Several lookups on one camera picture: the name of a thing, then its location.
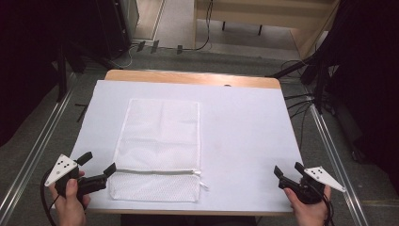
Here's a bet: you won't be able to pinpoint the dark curtain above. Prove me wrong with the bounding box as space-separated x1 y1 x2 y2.
319 0 399 196
0 0 102 148

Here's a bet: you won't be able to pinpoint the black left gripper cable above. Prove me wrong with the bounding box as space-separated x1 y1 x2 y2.
40 169 61 226

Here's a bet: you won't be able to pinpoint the black hanging cable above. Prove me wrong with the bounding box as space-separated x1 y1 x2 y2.
182 0 215 53

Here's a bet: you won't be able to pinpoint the black metal stand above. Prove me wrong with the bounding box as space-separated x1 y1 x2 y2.
265 53 328 115
56 43 116 103

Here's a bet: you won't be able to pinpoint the black floor cables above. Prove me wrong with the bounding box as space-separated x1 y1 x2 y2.
283 59 316 151

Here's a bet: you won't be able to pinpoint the light wooden bench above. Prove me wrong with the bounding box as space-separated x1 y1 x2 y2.
193 0 342 60

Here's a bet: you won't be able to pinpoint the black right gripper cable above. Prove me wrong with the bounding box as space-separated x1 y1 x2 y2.
319 187 336 226

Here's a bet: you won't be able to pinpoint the wooden table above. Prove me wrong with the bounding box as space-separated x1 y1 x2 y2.
84 69 295 218

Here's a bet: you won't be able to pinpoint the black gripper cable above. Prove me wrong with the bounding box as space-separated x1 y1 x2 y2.
319 187 336 226
40 169 61 226

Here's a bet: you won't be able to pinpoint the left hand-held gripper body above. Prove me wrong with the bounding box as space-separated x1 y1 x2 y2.
44 153 108 199

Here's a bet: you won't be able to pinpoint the person's left hand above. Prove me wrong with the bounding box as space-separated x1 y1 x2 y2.
49 170 92 226

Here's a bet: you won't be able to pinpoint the white table cover sheet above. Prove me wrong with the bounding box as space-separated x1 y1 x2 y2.
51 79 304 213

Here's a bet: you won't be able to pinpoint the metal floor rail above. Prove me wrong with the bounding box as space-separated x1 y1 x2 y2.
309 103 370 226
0 89 75 218

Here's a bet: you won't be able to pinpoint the white mesh laundry bag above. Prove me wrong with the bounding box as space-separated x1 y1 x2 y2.
108 98 210 202

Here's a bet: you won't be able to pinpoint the black cabinet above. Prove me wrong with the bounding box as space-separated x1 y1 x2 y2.
95 0 140 60

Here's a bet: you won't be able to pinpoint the person's right hand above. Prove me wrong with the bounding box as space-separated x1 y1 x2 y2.
283 185 332 226

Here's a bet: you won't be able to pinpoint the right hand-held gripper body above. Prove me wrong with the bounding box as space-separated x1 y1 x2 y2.
278 166 346 205

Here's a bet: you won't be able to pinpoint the white floor cable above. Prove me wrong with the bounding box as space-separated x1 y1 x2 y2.
116 43 139 70

